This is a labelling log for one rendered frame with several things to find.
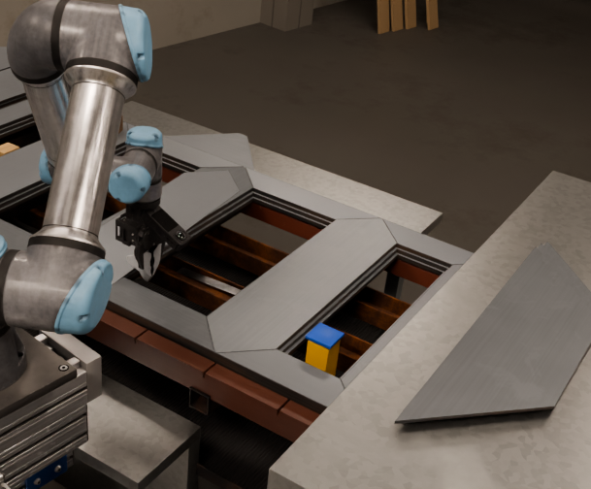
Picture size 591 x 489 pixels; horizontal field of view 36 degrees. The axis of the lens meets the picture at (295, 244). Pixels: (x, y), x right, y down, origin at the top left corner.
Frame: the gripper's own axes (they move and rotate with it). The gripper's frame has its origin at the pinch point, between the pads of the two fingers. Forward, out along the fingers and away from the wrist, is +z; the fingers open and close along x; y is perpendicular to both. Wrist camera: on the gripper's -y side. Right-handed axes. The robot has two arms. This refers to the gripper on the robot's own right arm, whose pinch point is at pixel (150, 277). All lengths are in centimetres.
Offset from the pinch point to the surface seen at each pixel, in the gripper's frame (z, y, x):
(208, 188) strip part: 0.8, 16.9, -44.2
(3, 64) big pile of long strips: 0, 122, -69
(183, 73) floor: 85, 212, -286
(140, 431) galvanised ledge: 17.6, -18.7, 25.2
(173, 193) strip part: 0.8, 22.1, -35.7
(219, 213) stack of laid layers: 2.0, 7.5, -36.9
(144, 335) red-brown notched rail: 3.0, -10.5, 14.5
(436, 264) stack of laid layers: 2, -48, -52
